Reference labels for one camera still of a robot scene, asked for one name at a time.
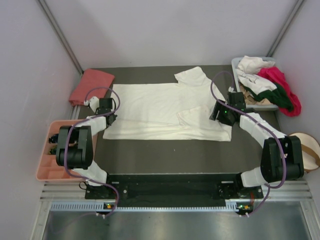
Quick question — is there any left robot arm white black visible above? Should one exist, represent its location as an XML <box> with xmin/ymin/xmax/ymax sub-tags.
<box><xmin>55</xmin><ymin>97</ymin><xmax>119</xmax><ymax>200</ymax></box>

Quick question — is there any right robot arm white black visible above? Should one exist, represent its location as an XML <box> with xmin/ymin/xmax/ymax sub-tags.
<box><xmin>210</xmin><ymin>92</ymin><xmax>304</xmax><ymax>198</ymax></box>

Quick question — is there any folded salmon pink t shirt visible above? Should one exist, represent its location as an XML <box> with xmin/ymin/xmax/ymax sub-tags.
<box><xmin>68</xmin><ymin>68</ymin><xmax>115</xmax><ymax>107</ymax></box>

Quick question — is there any tan garment in basket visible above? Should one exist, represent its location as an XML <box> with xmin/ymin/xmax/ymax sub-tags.
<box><xmin>239</xmin><ymin>84</ymin><xmax>272</xmax><ymax>106</ymax></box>

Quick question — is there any white and green t shirt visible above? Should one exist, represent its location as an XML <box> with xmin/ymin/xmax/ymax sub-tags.
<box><xmin>236</xmin><ymin>69</ymin><xmax>294</xmax><ymax>112</ymax></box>

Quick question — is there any grey plastic laundry basket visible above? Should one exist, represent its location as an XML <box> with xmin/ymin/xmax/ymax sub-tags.
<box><xmin>231</xmin><ymin>56</ymin><xmax>278</xmax><ymax>111</ymax></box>

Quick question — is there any cream t shirt in basket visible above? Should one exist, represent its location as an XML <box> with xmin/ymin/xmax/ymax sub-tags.
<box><xmin>237</xmin><ymin>55</ymin><xmax>276</xmax><ymax>75</ymax></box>

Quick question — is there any rolled dark patterned sock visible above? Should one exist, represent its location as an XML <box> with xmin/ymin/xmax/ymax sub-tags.
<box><xmin>48</xmin><ymin>133</ymin><xmax>59</xmax><ymax>144</ymax></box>
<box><xmin>49</xmin><ymin>146</ymin><xmax>57</xmax><ymax>155</ymax></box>

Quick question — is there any magenta pink t shirt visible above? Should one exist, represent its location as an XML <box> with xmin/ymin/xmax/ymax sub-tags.
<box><xmin>258</xmin><ymin>66</ymin><xmax>302</xmax><ymax>117</ymax></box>

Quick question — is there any pink compartment organizer tray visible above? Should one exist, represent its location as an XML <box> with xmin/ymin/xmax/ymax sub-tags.
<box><xmin>36</xmin><ymin>120</ymin><xmax>98</xmax><ymax>182</ymax></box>

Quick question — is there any beige canvas round bag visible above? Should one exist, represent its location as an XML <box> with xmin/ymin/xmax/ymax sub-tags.
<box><xmin>289</xmin><ymin>132</ymin><xmax>320</xmax><ymax>173</ymax></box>

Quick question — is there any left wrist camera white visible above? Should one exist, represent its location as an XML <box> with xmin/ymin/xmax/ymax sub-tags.
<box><xmin>84</xmin><ymin>96</ymin><xmax>100</xmax><ymax>113</ymax></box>

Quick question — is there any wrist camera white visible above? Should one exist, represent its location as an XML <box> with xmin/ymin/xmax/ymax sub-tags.
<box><xmin>228</xmin><ymin>86</ymin><xmax>235</xmax><ymax>93</ymax></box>
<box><xmin>84</xmin><ymin>96</ymin><xmax>100</xmax><ymax>113</ymax></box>

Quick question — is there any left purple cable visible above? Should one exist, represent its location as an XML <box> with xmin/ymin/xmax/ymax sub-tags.
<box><xmin>63</xmin><ymin>86</ymin><xmax>122</xmax><ymax>216</ymax></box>

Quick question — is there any purple cable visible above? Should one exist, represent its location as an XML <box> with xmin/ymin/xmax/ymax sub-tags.
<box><xmin>63</xmin><ymin>86</ymin><xmax>122</xmax><ymax>216</ymax></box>
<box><xmin>210</xmin><ymin>71</ymin><xmax>287</xmax><ymax>218</ymax></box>

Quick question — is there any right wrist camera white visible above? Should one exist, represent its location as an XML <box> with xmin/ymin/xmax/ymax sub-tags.
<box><xmin>228</xmin><ymin>86</ymin><xmax>235</xmax><ymax>93</ymax></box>

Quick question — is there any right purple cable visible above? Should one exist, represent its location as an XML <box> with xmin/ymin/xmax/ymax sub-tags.
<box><xmin>210</xmin><ymin>71</ymin><xmax>287</xmax><ymax>218</ymax></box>

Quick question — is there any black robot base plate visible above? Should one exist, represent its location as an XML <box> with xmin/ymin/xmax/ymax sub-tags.
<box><xmin>85</xmin><ymin>173</ymin><xmax>255</xmax><ymax>207</ymax></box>

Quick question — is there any grey slotted cable duct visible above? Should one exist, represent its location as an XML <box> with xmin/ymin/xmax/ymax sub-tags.
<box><xmin>49</xmin><ymin>198</ymin><xmax>261</xmax><ymax>213</ymax></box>

